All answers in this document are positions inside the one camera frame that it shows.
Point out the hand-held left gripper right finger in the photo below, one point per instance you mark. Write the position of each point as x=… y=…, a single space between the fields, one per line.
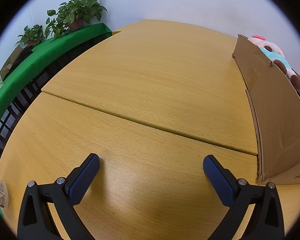
x=221 y=182

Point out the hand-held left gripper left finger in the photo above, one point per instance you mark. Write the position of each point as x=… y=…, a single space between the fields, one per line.
x=82 y=182

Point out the large cardboard box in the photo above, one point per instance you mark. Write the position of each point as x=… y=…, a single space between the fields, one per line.
x=277 y=117

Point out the wooden desk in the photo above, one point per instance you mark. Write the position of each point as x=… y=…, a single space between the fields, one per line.
x=140 y=80

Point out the small cardboard box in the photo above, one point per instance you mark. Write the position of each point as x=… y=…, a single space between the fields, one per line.
x=11 y=60

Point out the pink and teal plush toy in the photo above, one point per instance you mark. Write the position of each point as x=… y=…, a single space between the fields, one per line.
x=270 y=48

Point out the small potted green plant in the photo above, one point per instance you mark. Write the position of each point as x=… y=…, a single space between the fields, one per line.
x=32 y=33

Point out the large potted green plant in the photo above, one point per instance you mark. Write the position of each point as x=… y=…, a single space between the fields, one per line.
x=77 y=7

